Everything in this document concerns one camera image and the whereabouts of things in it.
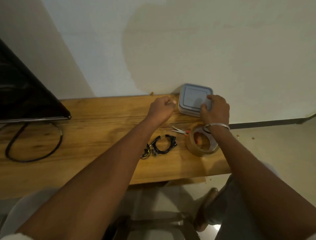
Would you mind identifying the person's right hand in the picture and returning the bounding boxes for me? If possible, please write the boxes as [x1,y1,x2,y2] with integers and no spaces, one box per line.
[199,94,230,127]

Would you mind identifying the person's left hand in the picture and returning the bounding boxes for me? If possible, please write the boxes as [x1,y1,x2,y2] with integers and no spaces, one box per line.
[145,96,177,127]

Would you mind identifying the orange scissors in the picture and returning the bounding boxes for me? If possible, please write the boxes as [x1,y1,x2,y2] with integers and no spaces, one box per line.
[171,126,201,146]

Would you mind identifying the grey lidded plastic container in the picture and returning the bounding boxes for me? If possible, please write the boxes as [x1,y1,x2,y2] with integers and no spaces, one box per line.
[177,83,214,118]

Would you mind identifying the black audio cable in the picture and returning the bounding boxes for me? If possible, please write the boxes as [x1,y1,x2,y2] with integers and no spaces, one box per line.
[149,134,178,156]

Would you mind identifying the brown packing tape roll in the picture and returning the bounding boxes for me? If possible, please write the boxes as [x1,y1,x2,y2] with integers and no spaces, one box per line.
[185,123,221,158]

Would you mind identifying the black earphones yellow tips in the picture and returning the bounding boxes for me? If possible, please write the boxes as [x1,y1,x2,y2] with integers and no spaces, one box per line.
[140,143,152,160]

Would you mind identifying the person's left forearm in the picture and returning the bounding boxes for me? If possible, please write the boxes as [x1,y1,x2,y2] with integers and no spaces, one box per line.
[14,117,163,240]

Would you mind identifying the person's right forearm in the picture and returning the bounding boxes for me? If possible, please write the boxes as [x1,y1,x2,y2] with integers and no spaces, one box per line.
[208,126,316,240]

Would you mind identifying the person's right leg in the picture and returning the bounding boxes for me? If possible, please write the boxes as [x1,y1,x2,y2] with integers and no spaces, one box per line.
[204,161,282,240]

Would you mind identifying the person's leg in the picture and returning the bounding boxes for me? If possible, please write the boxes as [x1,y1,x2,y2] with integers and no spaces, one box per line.
[0,188,61,240]
[204,161,282,240]

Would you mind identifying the person's left leg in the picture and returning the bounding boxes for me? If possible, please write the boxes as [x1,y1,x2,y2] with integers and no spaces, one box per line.
[0,188,61,240]

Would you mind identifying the person's white shirt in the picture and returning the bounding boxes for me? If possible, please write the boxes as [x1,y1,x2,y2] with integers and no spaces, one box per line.
[0,232,34,240]

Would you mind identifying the black television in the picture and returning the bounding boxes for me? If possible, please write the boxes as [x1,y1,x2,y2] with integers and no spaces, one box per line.
[0,38,72,124]

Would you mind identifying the silver bracelet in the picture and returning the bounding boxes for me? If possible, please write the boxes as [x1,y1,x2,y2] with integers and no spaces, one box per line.
[202,122,231,135]

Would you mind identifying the thick black looped cable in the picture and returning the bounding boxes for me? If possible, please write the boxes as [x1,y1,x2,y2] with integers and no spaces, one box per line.
[5,122,64,164]

